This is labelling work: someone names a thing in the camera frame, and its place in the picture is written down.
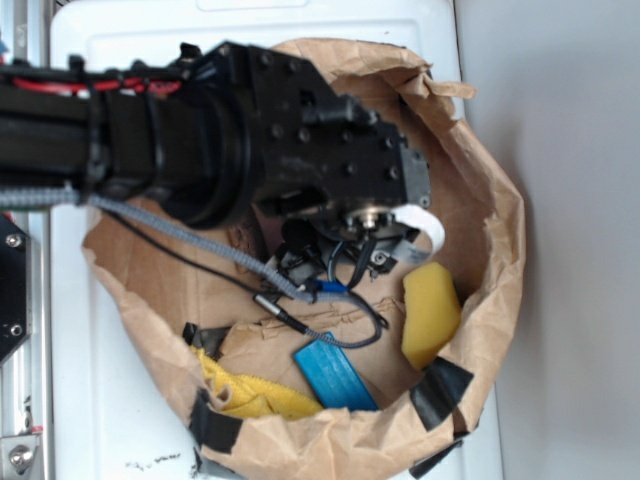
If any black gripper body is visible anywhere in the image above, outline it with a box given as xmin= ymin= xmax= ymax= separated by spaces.
xmin=219 ymin=43 xmax=431 ymax=288

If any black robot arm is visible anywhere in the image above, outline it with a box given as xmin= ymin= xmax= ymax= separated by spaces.
xmin=1 ymin=43 xmax=431 ymax=250

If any blue rectangular block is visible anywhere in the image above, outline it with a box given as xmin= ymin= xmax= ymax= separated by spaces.
xmin=293 ymin=340 xmax=378 ymax=411

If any brown wood bark piece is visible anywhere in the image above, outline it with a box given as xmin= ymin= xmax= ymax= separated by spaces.
xmin=228 ymin=216 xmax=267 ymax=260

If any yellow sponge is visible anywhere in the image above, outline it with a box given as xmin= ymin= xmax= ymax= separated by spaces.
xmin=401 ymin=262 xmax=461 ymax=370

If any black tape inner left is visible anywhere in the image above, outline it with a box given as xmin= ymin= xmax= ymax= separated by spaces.
xmin=182 ymin=323 xmax=230 ymax=360

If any brown paper bag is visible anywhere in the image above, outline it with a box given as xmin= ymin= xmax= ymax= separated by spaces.
xmin=83 ymin=38 xmax=526 ymax=479

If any black tape strip right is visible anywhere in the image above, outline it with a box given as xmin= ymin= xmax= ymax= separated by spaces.
xmin=409 ymin=357 xmax=474 ymax=431

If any black tape strip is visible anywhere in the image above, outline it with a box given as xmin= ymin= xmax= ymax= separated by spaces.
xmin=409 ymin=357 xmax=474 ymax=431
xmin=189 ymin=389 xmax=243 ymax=454

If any yellow microfibre cloth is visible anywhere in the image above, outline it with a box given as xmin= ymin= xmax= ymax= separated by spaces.
xmin=190 ymin=346 xmax=324 ymax=420

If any black tape strip bottom left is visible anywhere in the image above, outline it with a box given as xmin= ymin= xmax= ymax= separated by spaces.
xmin=189 ymin=389 xmax=243 ymax=454

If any white ribbon cable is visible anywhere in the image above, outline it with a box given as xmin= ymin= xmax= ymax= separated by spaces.
xmin=394 ymin=203 xmax=446 ymax=261

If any thin black cable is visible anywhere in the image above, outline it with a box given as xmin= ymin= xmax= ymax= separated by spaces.
xmin=102 ymin=208 xmax=307 ymax=334

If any grey braided cable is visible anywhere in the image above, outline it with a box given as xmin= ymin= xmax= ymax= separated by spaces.
xmin=0 ymin=187 xmax=389 ymax=349

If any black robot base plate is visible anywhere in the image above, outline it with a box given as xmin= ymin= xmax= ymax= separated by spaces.
xmin=0 ymin=213 xmax=31 ymax=365

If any aluminium frame rail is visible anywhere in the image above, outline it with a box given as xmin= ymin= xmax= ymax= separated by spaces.
xmin=0 ymin=0 xmax=55 ymax=480

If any metal corner bracket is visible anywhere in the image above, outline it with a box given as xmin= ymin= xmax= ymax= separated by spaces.
xmin=1 ymin=434 xmax=42 ymax=480

